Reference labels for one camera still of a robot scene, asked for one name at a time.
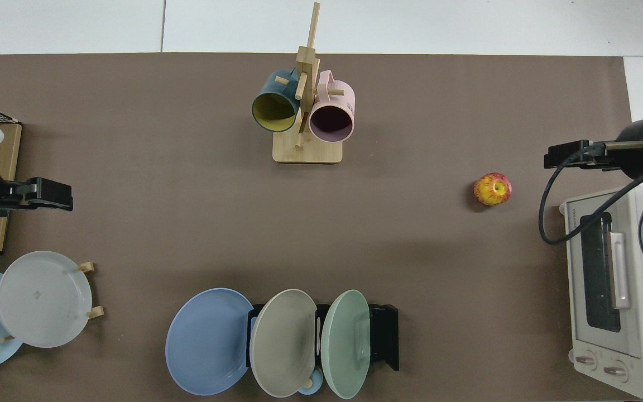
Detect green plate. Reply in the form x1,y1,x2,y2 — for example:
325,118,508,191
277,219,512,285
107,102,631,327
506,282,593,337
320,289,371,400

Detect pink cup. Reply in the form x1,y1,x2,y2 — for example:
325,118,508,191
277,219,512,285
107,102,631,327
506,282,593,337
308,70,356,143

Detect brown table cloth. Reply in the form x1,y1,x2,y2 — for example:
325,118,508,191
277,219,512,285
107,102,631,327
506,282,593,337
0,53,643,402

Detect wooden cup stand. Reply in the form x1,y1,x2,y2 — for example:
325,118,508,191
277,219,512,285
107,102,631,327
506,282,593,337
272,2,344,164

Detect beige plate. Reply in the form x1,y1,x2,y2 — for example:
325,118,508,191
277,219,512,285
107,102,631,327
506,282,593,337
249,289,318,398

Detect small blue round thing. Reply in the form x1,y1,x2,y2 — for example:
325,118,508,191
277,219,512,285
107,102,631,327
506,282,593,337
297,367,324,396

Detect grey plate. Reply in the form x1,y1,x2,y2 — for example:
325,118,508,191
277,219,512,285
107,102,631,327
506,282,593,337
0,251,93,349

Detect wooden plate rack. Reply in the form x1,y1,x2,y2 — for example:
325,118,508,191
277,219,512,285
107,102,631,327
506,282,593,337
0,261,104,342

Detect black dish rack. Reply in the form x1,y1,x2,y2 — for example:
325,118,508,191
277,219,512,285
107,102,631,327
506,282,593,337
246,303,400,374

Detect red yellow apple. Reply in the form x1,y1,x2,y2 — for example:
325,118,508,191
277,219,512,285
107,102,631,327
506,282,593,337
473,173,513,206

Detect dark blue cup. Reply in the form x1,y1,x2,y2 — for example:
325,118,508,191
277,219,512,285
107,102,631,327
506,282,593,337
251,69,300,133

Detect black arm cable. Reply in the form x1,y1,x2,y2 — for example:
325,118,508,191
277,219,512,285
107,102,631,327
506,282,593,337
538,142,643,246

